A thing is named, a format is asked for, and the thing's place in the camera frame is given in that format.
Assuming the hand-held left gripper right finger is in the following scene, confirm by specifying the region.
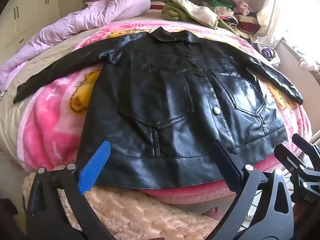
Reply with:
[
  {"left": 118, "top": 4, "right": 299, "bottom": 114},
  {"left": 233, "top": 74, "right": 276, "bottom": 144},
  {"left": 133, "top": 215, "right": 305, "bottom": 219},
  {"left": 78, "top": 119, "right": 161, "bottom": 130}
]
[{"left": 200, "top": 141, "right": 297, "bottom": 240}]

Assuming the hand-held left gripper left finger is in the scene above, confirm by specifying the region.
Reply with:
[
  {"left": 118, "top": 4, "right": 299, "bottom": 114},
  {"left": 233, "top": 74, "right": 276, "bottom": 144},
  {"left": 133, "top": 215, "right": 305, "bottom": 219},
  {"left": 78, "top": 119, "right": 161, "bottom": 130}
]
[{"left": 25, "top": 141, "right": 117, "bottom": 240}]

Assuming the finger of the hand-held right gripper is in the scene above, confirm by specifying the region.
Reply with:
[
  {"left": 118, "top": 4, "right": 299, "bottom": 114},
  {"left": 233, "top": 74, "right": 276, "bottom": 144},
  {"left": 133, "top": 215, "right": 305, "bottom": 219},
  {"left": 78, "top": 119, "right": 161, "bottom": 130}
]
[
  {"left": 274, "top": 146, "right": 305, "bottom": 180},
  {"left": 292, "top": 133, "right": 320, "bottom": 160}
]

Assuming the black leather jacket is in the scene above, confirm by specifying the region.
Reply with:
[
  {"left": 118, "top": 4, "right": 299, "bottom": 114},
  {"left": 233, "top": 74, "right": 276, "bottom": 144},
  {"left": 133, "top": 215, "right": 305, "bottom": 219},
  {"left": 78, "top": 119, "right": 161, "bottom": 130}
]
[{"left": 13, "top": 26, "right": 304, "bottom": 190}]

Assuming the pile of folded clothes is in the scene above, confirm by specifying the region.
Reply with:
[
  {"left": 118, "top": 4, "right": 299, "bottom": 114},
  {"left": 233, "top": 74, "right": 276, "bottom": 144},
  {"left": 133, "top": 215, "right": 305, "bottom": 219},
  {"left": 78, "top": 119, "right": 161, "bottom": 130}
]
[{"left": 204, "top": 0, "right": 263, "bottom": 40}]

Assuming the pink bear printed blanket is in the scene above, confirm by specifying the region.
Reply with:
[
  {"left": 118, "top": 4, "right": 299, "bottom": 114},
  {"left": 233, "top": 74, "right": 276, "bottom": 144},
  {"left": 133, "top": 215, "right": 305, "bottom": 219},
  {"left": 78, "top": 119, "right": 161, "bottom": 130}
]
[{"left": 16, "top": 20, "right": 312, "bottom": 205}]

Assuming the cream fluffy blanket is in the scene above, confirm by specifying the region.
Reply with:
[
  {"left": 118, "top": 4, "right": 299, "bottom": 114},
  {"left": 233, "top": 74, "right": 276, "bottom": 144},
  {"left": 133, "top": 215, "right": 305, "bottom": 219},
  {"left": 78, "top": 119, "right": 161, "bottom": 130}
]
[{"left": 22, "top": 164, "right": 242, "bottom": 240}]

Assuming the beige bed sheet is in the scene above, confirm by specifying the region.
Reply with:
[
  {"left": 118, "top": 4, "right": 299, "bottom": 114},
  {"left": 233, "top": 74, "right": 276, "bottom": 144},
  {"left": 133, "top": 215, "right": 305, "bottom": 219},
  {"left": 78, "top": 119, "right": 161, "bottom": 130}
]
[{"left": 0, "top": 9, "right": 163, "bottom": 155}]

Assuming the purple cloth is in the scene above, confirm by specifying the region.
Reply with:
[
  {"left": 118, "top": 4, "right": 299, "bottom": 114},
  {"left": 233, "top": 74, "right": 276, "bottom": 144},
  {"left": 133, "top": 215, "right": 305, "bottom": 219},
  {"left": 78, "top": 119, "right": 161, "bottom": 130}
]
[{"left": 259, "top": 47, "right": 276, "bottom": 59}]

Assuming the cream curtain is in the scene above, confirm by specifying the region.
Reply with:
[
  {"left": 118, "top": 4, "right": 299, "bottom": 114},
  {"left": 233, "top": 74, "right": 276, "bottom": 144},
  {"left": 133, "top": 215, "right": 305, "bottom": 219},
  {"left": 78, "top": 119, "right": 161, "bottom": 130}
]
[{"left": 251, "top": 0, "right": 320, "bottom": 73}]

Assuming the lilac duvet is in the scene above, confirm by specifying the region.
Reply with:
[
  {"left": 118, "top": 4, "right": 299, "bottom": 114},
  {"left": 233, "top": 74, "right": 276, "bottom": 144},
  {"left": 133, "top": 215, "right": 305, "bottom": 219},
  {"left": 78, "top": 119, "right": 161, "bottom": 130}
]
[{"left": 0, "top": 0, "right": 151, "bottom": 88}]

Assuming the green and cream cloth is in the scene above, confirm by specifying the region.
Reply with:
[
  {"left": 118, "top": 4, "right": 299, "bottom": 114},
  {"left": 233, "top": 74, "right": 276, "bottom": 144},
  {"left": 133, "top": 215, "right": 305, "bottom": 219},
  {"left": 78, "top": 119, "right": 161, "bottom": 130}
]
[{"left": 161, "top": 0, "right": 241, "bottom": 37}]

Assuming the white wardrobe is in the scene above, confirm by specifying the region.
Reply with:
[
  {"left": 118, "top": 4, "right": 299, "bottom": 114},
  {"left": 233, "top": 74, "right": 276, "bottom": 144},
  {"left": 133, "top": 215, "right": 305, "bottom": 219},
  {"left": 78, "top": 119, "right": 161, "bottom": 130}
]
[{"left": 0, "top": 0, "right": 63, "bottom": 54}]

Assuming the red pillow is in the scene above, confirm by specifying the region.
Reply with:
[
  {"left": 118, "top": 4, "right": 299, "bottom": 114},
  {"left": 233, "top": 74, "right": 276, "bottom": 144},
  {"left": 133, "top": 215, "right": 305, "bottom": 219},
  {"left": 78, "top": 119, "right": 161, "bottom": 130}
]
[{"left": 149, "top": 1, "right": 167, "bottom": 11}]

